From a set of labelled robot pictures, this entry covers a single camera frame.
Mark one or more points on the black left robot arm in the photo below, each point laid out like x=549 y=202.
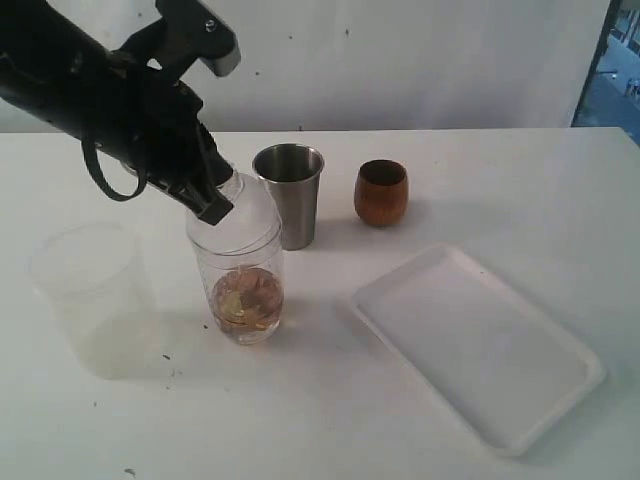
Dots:
x=56 y=72

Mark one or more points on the clear plastic shaker lid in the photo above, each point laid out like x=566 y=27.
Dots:
x=251 y=224

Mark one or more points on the clear plastic shaker cup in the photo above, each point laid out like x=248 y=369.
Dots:
x=212 y=267

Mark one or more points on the dark metal frame post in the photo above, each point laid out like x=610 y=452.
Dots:
x=601 y=47

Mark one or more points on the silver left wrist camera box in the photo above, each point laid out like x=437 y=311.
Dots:
x=224 y=65

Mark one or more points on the stainless steel tumbler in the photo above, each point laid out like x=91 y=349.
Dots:
x=291 y=174

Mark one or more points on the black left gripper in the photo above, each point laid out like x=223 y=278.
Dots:
x=168 y=146

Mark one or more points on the white rectangular plastic tray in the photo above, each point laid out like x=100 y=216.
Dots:
x=505 y=369

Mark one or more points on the small brown wooden cup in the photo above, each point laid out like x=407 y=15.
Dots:
x=381 y=192

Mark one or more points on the translucent white plastic container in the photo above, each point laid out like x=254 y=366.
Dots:
x=94 y=279

